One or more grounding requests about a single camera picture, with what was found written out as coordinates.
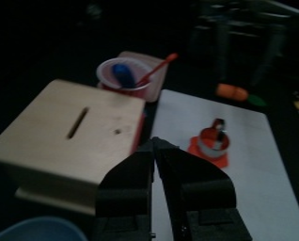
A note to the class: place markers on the red plastic cup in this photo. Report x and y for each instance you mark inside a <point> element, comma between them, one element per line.
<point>131,93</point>

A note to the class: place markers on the orange toy carrot piece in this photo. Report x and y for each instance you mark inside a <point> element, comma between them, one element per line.
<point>225,91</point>
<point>241,94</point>

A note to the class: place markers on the blue-grey bowl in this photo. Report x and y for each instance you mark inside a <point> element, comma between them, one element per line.
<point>39,230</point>

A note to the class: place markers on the red plastic utensil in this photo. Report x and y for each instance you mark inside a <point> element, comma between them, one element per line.
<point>156,69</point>

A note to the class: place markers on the wooden box with slot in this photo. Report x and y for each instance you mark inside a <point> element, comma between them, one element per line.
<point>59,131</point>

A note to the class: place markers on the round metal dough cutter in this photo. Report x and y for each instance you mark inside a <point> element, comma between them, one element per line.
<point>209,147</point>

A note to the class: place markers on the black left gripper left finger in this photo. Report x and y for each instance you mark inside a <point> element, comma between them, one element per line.
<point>123,200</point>

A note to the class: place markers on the white cutting board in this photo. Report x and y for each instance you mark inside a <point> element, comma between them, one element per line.
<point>257,179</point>

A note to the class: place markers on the green toy carrot top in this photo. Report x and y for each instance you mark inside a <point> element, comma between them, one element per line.
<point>257,100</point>

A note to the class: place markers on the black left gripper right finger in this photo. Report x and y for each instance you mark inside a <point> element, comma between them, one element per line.
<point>198,194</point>

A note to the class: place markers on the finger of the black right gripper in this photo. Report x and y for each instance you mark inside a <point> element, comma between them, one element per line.
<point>222,53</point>
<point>270,53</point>

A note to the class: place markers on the blue plastic utensil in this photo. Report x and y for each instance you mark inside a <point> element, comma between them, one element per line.
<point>123,75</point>

